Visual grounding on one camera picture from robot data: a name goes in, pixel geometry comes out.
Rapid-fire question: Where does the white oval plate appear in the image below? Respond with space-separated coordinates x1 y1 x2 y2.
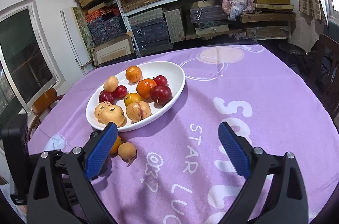
85 60 186 133

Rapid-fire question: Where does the yellow pepino melon striped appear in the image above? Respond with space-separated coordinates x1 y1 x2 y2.
126 101 151 122

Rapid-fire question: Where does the framed picture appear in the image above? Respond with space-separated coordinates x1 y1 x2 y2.
93 31 135 67

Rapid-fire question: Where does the brown wooden chair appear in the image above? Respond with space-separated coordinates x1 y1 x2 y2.
27 88 64 140

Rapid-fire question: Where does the small orange tangerine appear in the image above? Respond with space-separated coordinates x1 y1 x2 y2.
124 93 143 107

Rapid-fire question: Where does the orange mandarin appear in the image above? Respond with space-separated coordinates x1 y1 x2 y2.
136 78 157 100
125 65 142 83

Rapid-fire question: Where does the pink crumpled cloth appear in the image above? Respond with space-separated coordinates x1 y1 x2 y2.
221 0 254 21

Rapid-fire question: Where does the dark wooden chair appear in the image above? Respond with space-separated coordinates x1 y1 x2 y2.
307 34 338 119

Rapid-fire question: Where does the red cherry tomato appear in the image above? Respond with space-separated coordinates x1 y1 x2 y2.
112 85 128 99

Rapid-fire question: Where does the tan longan fruit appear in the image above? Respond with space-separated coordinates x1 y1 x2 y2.
118 142 137 161

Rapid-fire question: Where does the window frame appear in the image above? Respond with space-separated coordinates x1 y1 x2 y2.
1 0 65 111

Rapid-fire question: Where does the small dark red plum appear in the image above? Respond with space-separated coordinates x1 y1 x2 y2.
99 90 115 104

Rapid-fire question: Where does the small red tomato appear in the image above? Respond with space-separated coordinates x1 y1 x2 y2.
153 75 168 86

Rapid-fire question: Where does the tan round fruit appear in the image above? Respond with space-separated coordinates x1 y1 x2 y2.
103 76 119 93

